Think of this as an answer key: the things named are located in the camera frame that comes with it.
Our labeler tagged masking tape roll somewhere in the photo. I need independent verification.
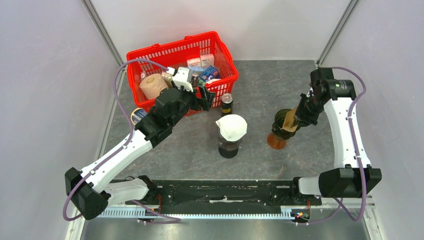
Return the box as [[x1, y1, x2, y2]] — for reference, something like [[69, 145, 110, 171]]
[[130, 108, 148, 126]]

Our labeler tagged light blue packet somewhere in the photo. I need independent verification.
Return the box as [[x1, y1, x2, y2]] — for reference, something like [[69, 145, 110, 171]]
[[188, 66, 207, 75]]

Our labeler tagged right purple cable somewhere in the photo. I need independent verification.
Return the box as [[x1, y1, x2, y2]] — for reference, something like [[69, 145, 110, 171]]
[[291, 66, 368, 226]]

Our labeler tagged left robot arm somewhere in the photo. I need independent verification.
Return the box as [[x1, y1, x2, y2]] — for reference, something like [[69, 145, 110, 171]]
[[62, 86, 216, 222]]

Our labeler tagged pale green plastic bottle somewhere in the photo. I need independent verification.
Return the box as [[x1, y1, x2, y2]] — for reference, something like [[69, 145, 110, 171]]
[[161, 71, 173, 88]]

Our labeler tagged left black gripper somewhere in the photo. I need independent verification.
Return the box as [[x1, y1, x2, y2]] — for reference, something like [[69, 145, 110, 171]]
[[168, 80, 216, 127]]

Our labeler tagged white cable duct rail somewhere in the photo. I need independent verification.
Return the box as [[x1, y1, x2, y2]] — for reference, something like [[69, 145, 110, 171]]
[[98, 205, 307, 221]]

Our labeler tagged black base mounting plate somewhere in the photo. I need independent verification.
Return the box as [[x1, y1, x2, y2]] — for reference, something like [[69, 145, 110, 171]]
[[119, 175, 322, 215]]

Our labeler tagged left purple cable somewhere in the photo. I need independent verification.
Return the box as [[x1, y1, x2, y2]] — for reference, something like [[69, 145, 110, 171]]
[[62, 58, 183, 224]]

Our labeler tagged brown paper coffee filter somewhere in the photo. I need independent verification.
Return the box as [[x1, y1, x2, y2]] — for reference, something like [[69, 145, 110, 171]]
[[281, 107, 297, 133]]

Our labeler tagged purple cable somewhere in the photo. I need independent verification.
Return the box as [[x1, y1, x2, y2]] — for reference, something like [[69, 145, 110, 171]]
[[62, 58, 183, 224], [291, 66, 368, 226]]

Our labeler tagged red black coffee server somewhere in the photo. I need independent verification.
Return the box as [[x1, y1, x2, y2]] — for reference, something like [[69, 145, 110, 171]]
[[218, 147, 239, 159]]

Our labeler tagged white pink small box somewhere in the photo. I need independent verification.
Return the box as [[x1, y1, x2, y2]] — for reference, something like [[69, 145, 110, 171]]
[[200, 54, 215, 68]]

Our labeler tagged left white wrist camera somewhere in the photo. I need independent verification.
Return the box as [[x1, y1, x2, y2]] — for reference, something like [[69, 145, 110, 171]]
[[166, 66, 194, 92]]

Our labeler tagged clear grey glass dripper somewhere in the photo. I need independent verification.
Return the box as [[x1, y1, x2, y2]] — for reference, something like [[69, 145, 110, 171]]
[[217, 130, 242, 151]]

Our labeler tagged dark green dripper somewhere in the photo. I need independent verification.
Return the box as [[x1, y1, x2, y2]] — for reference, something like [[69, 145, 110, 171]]
[[271, 108, 301, 140]]

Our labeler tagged white item in basket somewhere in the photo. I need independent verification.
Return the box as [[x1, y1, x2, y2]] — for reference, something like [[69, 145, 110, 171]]
[[205, 78, 221, 85]]

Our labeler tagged white paper coffee filter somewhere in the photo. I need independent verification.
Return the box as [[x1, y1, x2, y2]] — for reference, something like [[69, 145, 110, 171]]
[[215, 114, 248, 142]]

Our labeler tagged red plastic shopping basket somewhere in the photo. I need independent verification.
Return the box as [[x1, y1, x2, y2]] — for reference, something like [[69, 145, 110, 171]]
[[126, 31, 239, 112]]

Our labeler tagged blue detergent box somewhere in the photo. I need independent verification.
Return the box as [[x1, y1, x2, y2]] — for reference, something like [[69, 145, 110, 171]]
[[199, 65, 220, 83]]

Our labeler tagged beige toilet paper roll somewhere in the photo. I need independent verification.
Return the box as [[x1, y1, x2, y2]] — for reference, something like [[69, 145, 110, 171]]
[[139, 73, 168, 100]]

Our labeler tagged amber glass beaker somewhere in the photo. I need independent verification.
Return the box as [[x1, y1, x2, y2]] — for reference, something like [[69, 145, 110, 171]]
[[267, 132, 287, 150]]

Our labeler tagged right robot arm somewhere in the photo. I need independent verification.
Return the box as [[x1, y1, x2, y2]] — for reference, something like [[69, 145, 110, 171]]
[[288, 67, 382, 205]]

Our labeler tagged black yellow drink can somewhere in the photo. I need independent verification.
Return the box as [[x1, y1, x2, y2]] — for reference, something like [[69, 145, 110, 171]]
[[220, 93, 234, 117]]

